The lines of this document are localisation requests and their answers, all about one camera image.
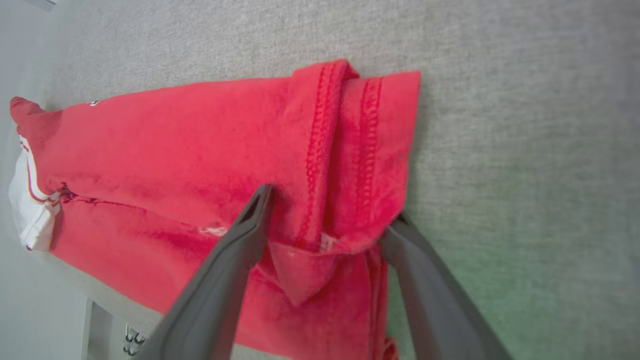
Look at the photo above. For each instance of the red Bulls 23 jersey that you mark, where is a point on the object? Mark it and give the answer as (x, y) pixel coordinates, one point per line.
(200, 140)

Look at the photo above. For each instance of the small metal caster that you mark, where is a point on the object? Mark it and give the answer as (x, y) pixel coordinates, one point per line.
(134, 341)

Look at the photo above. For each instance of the grey fabric sofa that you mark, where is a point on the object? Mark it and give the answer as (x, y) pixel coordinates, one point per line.
(525, 125)

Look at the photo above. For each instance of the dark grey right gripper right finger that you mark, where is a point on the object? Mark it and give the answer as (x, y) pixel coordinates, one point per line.
(440, 310)

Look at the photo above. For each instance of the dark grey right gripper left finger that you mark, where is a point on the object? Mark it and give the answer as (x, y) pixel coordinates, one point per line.
(220, 290)

